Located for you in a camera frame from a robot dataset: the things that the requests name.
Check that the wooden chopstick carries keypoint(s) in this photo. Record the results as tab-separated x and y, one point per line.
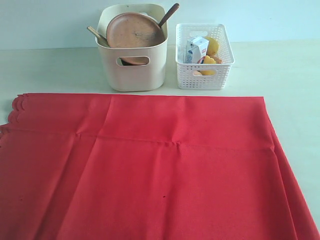
97	34

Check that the yellow lemon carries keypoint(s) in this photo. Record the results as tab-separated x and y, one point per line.
213	46

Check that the cream plastic bin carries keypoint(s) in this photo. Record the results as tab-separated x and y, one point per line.
130	78

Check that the orange fried nugget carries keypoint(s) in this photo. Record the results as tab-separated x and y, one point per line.
217	60

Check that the white perforated plastic basket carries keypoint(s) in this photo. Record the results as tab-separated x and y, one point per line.
185	78

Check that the red tablecloth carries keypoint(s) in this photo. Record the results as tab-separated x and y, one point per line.
146	167

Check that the yellow cheese wedge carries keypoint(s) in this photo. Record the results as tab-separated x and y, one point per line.
208	71

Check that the brown wooden plate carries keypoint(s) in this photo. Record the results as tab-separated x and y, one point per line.
134	30

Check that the dark wooden spoon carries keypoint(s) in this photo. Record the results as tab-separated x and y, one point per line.
168	14

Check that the brown egg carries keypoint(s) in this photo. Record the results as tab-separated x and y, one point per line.
197	73

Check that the small milk carton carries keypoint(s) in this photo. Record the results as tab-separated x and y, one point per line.
196	50

